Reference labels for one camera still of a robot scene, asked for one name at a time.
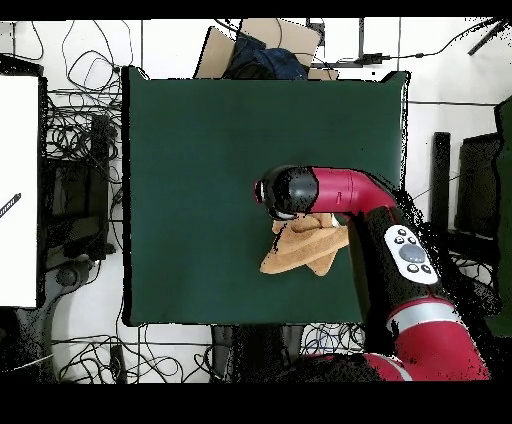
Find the orange terry towel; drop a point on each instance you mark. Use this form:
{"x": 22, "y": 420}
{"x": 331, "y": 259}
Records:
{"x": 304, "y": 248}

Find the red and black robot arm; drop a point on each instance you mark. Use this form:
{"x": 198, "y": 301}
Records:
{"x": 360, "y": 192}

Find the dark green table cloth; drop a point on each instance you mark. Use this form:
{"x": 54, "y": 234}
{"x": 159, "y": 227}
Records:
{"x": 200, "y": 140}

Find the dark blue garment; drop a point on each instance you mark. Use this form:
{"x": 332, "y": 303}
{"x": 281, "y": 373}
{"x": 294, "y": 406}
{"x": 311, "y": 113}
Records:
{"x": 272, "y": 62}

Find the brown cardboard box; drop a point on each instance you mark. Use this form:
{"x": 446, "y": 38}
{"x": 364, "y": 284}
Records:
{"x": 216, "y": 56}

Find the black power adapter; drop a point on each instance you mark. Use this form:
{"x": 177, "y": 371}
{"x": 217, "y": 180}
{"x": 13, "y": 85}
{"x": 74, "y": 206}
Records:
{"x": 370, "y": 58}

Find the black power strip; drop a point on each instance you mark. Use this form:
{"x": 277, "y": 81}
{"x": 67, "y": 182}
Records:
{"x": 118, "y": 364}

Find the black striped stick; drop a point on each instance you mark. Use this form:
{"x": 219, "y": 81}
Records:
{"x": 10, "y": 204}

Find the black rod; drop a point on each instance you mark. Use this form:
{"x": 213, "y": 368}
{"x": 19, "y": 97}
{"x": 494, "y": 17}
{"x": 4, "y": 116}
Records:
{"x": 486, "y": 38}

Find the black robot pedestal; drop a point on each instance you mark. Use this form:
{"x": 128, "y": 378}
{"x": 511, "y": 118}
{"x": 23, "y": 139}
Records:
{"x": 256, "y": 352}

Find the black frame stand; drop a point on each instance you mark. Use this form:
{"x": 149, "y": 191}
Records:
{"x": 98, "y": 180}

